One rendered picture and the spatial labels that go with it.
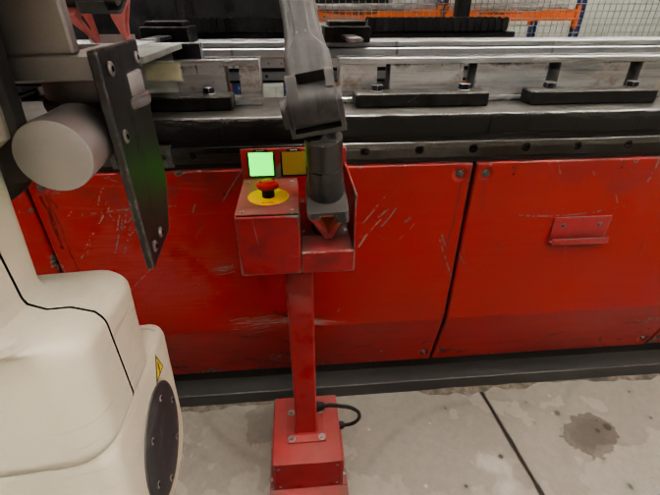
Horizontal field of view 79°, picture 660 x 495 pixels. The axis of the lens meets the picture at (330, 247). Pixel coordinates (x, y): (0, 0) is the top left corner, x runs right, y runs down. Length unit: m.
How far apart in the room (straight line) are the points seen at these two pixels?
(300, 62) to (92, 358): 0.43
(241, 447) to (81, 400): 1.01
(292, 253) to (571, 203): 0.72
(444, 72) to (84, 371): 0.92
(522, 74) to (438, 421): 0.97
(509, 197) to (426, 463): 0.74
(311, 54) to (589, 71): 0.77
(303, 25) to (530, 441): 1.22
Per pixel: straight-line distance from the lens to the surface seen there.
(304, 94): 0.57
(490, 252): 1.11
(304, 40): 0.59
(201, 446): 1.32
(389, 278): 1.06
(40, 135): 0.30
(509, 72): 1.09
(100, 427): 0.32
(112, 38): 0.95
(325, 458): 1.11
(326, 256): 0.70
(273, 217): 0.66
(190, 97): 0.95
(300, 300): 0.82
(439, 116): 0.92
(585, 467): 1.42
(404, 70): 1.01
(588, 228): 1.21
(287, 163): 0.79
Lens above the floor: 1.07
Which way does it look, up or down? 31 degrees down
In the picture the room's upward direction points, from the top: straight up
